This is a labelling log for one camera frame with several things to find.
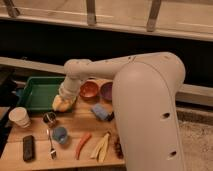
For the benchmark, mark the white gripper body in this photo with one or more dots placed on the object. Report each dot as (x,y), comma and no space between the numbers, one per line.
(69,88)

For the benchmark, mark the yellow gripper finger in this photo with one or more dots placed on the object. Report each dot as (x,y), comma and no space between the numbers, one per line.
(57,103)
(68,104)

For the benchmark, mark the yellow apple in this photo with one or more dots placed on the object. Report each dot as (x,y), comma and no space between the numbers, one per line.
(63,106)

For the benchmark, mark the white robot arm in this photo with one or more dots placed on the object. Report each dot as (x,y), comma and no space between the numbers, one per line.
(143,98)

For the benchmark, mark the metal cup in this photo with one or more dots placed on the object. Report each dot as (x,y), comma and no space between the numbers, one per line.
(49,119)

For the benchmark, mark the blue plastic cup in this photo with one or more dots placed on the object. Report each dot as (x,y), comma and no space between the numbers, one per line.
(60,135)

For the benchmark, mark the white paper cup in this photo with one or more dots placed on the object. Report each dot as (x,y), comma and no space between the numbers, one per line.
(20,117)

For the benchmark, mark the orange bowl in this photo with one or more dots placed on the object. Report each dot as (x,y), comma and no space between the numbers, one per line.
(89,90)

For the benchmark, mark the green plastic tray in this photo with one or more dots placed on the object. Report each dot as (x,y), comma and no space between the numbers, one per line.
(39,93)

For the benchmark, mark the blue sponge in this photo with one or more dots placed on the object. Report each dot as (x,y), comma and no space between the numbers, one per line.
(99,111)

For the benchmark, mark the purple bowl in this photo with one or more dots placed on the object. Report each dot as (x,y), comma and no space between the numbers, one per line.
(106,91)

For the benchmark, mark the black marker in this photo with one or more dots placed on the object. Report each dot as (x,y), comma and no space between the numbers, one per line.
(110,117)

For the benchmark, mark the dark chocolate bar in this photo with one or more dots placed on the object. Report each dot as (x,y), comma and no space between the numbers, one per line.
(28,148)

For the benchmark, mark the silver fork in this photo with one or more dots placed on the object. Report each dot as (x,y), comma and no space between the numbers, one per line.
(52,150)

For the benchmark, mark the banana peel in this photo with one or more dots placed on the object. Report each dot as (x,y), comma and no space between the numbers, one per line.
(100,150)

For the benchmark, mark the bunch of dark grapes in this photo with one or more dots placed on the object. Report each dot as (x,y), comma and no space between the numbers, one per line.
(118,148)

